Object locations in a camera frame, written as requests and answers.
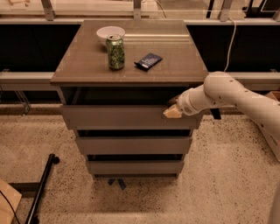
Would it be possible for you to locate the green soda can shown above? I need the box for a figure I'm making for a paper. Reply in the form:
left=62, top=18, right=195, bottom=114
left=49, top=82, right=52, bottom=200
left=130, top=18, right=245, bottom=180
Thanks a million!
left=106, top=34, right=125, bottom=70

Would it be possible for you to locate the black thin cable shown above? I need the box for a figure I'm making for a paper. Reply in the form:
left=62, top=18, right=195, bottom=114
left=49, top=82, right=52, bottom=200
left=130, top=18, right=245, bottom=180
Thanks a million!
left=0, top=190, right=21, bottom=224

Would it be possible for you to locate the brown cardboard piece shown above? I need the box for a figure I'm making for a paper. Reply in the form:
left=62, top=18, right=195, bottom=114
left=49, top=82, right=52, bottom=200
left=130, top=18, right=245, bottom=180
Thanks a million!
left=0, top=178, right=22, bottom=224

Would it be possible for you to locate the black metal stand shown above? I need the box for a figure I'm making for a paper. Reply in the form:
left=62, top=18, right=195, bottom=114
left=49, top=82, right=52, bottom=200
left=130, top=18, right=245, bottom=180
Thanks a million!
left=10, top=154, right=60, bottom=224

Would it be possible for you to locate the metal railing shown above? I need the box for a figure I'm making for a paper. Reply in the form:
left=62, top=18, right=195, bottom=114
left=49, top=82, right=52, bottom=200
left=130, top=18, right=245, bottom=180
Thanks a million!
left=0, top=0, right=279, bottom=91

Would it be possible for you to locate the grey top drawer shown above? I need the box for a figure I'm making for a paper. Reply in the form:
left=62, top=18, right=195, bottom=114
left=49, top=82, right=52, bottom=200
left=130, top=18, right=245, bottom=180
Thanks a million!
left=61, top=105, right=202, bottom=130

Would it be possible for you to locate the grey drawer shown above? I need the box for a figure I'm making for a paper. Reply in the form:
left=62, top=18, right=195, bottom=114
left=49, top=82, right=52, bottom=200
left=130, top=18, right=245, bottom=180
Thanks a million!
left=61, top=105, right=202, bottom=130
left=76, top=136, right=192, bottom=155
left=86, top=161, right=184, bottom=175

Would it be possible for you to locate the grey bottom drawer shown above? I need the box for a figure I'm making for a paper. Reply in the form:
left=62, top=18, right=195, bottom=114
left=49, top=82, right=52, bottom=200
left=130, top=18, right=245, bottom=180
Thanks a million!
left=86, top=161, right=184, bottom=175

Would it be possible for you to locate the white cable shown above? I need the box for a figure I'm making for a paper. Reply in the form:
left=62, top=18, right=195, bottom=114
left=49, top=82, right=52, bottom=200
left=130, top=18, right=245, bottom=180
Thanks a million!
left=223, top=17, right=237, bottom=73

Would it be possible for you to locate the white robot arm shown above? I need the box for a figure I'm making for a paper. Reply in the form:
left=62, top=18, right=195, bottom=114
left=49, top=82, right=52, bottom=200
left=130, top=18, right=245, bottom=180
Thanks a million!
left=164, top=72, right=279, bottom=224

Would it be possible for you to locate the white bowl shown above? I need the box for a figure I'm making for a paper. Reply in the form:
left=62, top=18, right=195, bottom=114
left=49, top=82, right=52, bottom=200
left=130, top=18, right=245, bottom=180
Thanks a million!
left=96, top=26, right=125, bottom=46

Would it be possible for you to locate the grey middle drawer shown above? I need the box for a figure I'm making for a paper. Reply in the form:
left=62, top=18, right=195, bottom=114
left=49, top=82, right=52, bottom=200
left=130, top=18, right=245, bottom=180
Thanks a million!
left=76, top=136, right=192, bottom=155

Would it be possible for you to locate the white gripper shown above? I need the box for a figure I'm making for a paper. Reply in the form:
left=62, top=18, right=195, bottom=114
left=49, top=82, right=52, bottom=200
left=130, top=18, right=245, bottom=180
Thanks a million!
left=163, top=90, right=200, bottom=118

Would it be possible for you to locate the grey drawer cabinet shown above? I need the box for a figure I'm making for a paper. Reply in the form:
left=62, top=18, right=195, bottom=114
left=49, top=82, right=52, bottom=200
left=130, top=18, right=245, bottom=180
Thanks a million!
left=51, top=20, right=207, bottom=178

